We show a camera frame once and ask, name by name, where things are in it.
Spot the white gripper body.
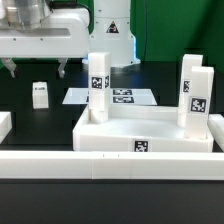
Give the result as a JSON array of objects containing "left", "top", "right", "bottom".
[{"left": 0, "top": 8, "right": 90, "bottom": 58}]

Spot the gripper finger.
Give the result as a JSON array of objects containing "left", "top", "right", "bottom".
[
  {"left": 2, "top": 58, "right": 19, "bottom": 78},
  {"left": 57, "top": 58, "right": 68, "bottom": 78}
]

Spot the white desk top tray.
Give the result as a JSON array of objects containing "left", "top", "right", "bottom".
[{"left": 73, "top": 104, "right": 214, "bottom": 153}]

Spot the marker tag sheet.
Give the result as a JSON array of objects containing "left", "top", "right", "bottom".
[{"left": 63, "top": 88, "right": 157, "bottom": 105}]

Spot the left white barrier block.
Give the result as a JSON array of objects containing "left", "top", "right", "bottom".
[{"left": 0, "top": 112, "right": 12, "bottom": 144}]

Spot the white barrier block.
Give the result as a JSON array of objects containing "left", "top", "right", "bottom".
[
  {"left": 0, "top": 112, "right": 12, "bottom": 144},
  {"left": 208, "top": 114, "right": 224, "bottom": 152}
]

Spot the right white barrier block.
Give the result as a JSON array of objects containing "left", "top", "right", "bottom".
[{"left": 208, "top": 114, "right": 224, "bottom": 152}]

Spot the white front rail barrier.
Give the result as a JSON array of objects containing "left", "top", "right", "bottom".
[{"left": 0, "top": 151, "right": 224, "bottom": 180}]

